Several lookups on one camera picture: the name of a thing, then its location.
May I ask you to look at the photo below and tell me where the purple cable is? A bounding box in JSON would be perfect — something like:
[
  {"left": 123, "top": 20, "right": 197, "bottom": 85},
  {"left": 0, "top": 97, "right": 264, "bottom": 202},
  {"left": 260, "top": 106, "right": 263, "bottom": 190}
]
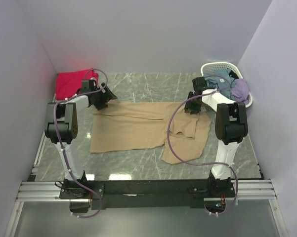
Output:
[
  {"left": 53, "top": 69, "right": 109, "bottom": 219},
  {"left": 167, "top": 81, "right": 239, "bottom": 218}
]

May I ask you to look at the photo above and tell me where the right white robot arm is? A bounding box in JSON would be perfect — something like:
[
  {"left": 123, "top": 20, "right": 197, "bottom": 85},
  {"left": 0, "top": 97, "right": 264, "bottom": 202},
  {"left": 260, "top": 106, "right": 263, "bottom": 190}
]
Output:
[{"left": 184, "top": 77, "right": 248, "bottom": 198}]

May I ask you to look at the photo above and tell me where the aluminium frame rail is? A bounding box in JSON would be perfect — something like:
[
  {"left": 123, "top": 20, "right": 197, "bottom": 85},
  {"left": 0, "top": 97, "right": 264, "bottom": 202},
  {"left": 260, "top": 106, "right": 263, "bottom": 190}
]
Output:
[{"left": 4, "top": 98, "right": 287, "bottom": 237}]

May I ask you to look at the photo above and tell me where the beige t-shirt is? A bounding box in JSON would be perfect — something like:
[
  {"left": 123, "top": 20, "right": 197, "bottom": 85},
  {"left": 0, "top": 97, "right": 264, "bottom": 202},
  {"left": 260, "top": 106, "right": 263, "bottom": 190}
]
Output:
[{"left": 90, "top": 101, "right": 212, "bottom": 164}]

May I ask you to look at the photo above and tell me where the white laundry basket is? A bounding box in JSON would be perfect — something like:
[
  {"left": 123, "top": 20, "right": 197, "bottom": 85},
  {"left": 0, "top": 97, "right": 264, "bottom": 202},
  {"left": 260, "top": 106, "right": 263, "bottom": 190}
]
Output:
[{"left": 200, "top": 62, "right": 253, "bottom": 107}]

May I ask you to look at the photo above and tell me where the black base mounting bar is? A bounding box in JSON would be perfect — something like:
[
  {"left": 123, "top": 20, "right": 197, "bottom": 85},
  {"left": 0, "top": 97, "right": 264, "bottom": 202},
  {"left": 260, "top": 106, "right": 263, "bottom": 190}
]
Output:
[{"left": 59, "top": 178, "right": 236, "bottom": 212}]

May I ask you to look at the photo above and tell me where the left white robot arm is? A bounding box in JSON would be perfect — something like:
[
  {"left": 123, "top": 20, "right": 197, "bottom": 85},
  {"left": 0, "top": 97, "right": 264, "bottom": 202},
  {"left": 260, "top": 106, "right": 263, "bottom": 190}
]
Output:
[{"left": 44, "top": 79, "right": 117, "bottom": 198}]

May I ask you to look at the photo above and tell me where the blue t-shirt in basket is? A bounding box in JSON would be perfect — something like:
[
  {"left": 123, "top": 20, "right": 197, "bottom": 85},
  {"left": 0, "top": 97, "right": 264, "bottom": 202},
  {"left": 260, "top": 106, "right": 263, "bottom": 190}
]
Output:
[{"left": 204, "top": 68, "right": 238, "bottom": 100}]

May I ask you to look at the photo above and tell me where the folded red t-shirt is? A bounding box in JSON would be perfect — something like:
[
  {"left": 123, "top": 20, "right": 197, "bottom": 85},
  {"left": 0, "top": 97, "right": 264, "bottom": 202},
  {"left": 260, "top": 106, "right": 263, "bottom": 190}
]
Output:
[{"left": 55, "top": 69, "right": 99, "bottom": 100}]

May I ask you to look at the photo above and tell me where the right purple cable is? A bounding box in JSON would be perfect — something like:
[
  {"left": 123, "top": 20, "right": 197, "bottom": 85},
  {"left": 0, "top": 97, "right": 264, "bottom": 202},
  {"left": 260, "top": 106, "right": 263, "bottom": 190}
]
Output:
[{"left": 167, "top": 81, "right": 239, "bottom": 218}]

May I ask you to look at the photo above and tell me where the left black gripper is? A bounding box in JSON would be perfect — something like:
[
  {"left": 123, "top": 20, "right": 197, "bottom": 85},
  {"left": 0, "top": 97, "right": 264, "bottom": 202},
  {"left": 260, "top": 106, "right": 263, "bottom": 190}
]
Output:
[{"left": 91, "top": 83, "right": 117, "bottom": 111}]

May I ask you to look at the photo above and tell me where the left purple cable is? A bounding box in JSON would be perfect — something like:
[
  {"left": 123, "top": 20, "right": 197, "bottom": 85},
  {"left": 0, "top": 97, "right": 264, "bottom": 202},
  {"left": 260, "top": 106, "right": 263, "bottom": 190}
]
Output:
[{"left": 53, "top": 69, "right": 109, "bottom": 219}]

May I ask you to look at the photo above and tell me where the purple t-shirt in basket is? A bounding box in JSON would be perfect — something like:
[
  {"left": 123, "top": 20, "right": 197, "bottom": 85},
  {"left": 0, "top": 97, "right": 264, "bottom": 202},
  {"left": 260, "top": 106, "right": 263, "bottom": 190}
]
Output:
[{"left": 231, "top": 79, "right": 250, "bottom": 105}]

